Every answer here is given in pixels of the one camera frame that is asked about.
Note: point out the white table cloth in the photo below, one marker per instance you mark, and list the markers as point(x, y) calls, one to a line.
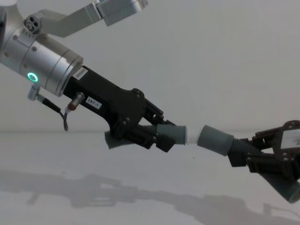
point(93, 199)

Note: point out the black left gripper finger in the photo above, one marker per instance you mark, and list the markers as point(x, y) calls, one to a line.
point(164, 143)

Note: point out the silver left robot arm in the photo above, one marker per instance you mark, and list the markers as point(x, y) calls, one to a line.
point(35, 58)

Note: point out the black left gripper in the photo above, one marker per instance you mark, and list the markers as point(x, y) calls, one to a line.
point(105, 93)

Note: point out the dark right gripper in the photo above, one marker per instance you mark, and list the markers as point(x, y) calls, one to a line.
point(291, 154)

